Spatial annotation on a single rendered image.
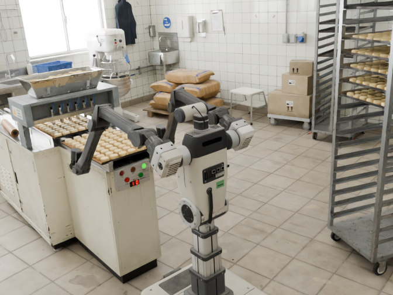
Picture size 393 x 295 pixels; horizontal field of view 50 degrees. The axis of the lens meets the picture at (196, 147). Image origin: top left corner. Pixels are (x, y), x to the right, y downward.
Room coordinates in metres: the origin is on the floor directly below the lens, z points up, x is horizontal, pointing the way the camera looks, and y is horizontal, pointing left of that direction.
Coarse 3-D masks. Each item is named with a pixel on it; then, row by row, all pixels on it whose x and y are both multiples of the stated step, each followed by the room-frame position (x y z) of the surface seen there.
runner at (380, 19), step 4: (380, 16) 2.79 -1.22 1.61; (384, 16) 2.80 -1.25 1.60; (388, 16) 2.81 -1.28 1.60; (392, 16) 2.82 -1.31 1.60; (344, 20) 2.71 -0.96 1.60; (348, 20) 2.72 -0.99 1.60; (352, 20) 2.73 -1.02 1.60; (356, 20) 2.74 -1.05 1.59; (360, 20) 2.75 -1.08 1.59; (364, 20) 2.76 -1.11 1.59; (368, 20) 2.77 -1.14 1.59; (372, 20) 2.78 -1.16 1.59; (376, 20) 2.79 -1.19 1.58; (380, 20) 2.80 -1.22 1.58; (384, 20) 2.79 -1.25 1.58; (388, 20) 2.78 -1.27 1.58; (344, 24) 2.71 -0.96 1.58; (348, 24) 2.69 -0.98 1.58; (352, 24) 2.70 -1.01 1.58
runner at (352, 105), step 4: (340, 104) 2.71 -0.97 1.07; (344, 104) 2.72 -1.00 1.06; (348, 104) 2.73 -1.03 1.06; (352, 104) 2.74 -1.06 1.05; (356, 104) 2.75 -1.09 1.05; (360, 104) 2.76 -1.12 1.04; (364, 104) 2.77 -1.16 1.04; (368, 104) 2.77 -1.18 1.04; (340, 108) 2.71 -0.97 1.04; (344, 108) 2.70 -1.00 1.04; (348, 108) 2.70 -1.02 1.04
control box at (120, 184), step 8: (144, 160) 2.49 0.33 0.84; (120, 168) 2.38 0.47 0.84; (128, 168) 2.40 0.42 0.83; (136, 168) 2.44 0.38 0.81; (144, 168) 2.47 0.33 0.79; (120, 176) 2.36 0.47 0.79; (128, 176) 2.40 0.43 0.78; (136, 176) 2.43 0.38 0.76; (144, 176) 2.47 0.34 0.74; (120, 184) 2.36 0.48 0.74; (128, 184) 2.39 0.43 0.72; (136, 184) 2.42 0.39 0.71
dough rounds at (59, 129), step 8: (56, 120) 3.34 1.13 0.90; (64, 120) 3.26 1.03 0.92; (72, 120) 3.25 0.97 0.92; (80, 120) 3.26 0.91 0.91; (88, 120) 3.21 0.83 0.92; (40, 128) 3.10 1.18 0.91; (48, 128) 3.05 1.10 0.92; (56, 128) 3.05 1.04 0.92; (64, 128) 3.05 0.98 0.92; (72, 128) 3.01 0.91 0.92; (80, 128) 3.00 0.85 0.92; (56, 136) 2.88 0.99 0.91
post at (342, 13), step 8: (344, 0) 2.71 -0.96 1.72; (344, 16) 2.71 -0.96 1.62; (344, 32) 2.72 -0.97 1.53; (344, 40) 2.72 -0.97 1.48; (336, 72) 2.73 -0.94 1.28; (336, 80) 2.73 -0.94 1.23; (336, 88) 2.72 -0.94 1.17; (336, 96) 2.72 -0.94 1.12; (336, 104) 2.71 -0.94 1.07; (336, 112) 2.71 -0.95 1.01; (336, 128) 2.71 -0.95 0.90; (336, 136) 2.71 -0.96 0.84; (336, 152) 2.71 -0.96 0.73; (328, 216) 2.73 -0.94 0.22; (328, 224) 2.73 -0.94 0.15
